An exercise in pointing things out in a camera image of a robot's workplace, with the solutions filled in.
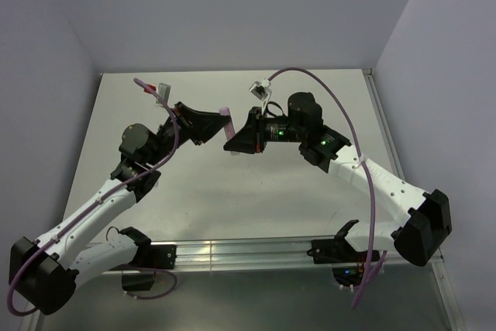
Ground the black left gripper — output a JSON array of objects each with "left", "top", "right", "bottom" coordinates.
[{"left": 146, "top": 103, "right": 232, "bottom": 167}]

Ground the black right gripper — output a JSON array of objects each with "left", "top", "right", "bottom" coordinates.
[{"left": 224, "top": 105, "right": 306, "bottom": 153}]

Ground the purple pen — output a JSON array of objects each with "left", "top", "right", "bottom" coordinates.
[{"left": 219, "top": 107, "right": 236, "bottom": 141}]

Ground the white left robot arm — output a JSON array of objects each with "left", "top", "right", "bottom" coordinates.
[{"left": 6, "top": 102, "right": 231, "bottom": 317}]

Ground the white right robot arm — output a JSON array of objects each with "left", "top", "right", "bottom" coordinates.
[{"left": 224, "top": 92, "right": 452, "bottom": 267}]

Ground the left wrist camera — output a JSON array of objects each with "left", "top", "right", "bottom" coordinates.
[{"left": 156, "top": 83, "right": 171, "bottom": 108}]

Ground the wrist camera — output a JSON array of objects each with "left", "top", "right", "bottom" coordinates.
[
  {"left": 249, "top": 79, "right": 272, "bottom": 101},
  {"left": 156, "top": 83, "right": 171, "bottom": 108}
]

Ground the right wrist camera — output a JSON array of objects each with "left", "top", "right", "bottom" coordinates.
[{"left": 249, "top": 79, "right": 272, "bottom": 101}]

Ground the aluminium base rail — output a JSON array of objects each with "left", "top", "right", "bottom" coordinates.
[{"left": 149, "top": 236, "right": 443, "bottom": 273}]

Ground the aluminium side rail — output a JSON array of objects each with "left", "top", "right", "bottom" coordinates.
[{"left": 362, "top": 69, "right": 467, "bottom": 331}]

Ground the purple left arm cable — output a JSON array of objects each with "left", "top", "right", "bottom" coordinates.
[{"left": 7, "top": 77, "right": 178, "bottom": 316}]

